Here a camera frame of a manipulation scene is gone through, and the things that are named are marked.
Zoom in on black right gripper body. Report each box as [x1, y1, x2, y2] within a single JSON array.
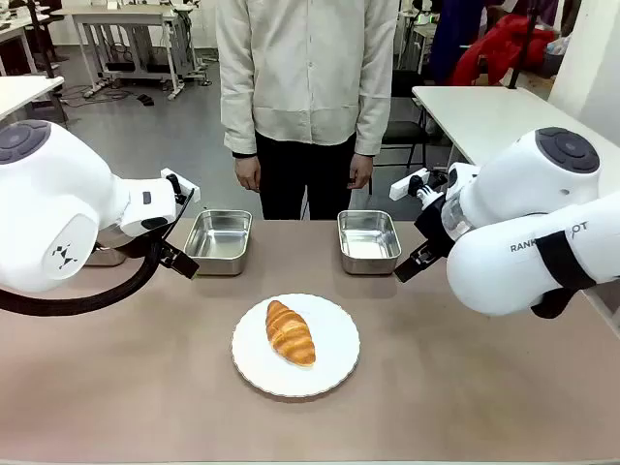
[[413, 191, 457, 259]]

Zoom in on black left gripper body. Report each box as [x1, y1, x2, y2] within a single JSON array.
[[152, 227, 177, 266]]

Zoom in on golden croissant bread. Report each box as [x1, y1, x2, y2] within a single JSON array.
[[264, 299, 317, 368]]

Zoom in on person left forearm cream sleeve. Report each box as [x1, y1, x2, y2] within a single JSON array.
[[353, 62, 394, 157]]

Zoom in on person right forearm cream sleeve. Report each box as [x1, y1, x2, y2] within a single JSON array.
[[222, 62, 259, 159]]

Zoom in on steel rectangular container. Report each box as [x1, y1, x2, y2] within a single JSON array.
[[183, 208, 254, 277], [336, 208, 403, 276]]

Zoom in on person left hand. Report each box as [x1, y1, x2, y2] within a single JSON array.
[[346, 152, 376, 191]]

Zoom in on person right hand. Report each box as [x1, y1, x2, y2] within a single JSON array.
[[233, 153, 264, 193]]

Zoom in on black folding chair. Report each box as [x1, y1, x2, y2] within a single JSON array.
[[375, 70, 431, 169]]

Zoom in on white scalloped plate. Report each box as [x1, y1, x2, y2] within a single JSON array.
[[231, 293, 361, 399]]

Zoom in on large white table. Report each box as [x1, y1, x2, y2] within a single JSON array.
[[411, 85, 585, 169]]

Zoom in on person black trousers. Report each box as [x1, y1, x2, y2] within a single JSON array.
[[255, 130, 357, 222]]

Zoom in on white power strip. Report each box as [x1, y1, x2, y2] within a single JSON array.
[[81, 79, 117, 100]]

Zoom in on dark blue garment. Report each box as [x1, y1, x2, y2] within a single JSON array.
[[428, 0, 485, 84]]

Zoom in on black pole stand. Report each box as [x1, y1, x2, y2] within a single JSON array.
[[507, 0, 540, 91], [26, 0, 57, 79]]

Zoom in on red jacket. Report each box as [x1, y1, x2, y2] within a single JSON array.
[[449, 13, 557, 87]]

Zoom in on person torso cream shirt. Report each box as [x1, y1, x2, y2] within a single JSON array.
[[215, 0, 401, 157]]

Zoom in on white side desk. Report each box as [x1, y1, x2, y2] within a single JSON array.
[[0, 76, 66, 122]]

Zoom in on grey desk white legs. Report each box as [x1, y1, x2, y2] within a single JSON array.
[[65, 3, 201, 101]]

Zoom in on white lab desk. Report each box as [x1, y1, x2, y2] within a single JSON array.
[[0, 12, 54, 77]]

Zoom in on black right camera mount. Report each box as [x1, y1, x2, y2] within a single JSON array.
[[408, 172, 450, 210]]

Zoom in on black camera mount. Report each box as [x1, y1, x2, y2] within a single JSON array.
[[166, 172, 189, 204], [408, 172, 450, 210]]

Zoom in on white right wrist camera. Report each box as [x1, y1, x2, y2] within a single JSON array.
[[388, 167, 431, 202]]

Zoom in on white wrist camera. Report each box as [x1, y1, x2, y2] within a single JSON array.
[[388, 167, 431, 202], [160, 167, 202, 196]]

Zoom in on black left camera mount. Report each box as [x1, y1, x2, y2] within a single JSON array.
[[166, 172, 189, 204]]

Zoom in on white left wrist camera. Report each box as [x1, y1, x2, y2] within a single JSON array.
[[160, 167, 202, 196]]

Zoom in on black sleeved arm cable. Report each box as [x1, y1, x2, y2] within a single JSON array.
[[0, 236, 165, 319]]

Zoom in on black arm strap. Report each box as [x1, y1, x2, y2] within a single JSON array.
[[530, 231, 598, 320]]

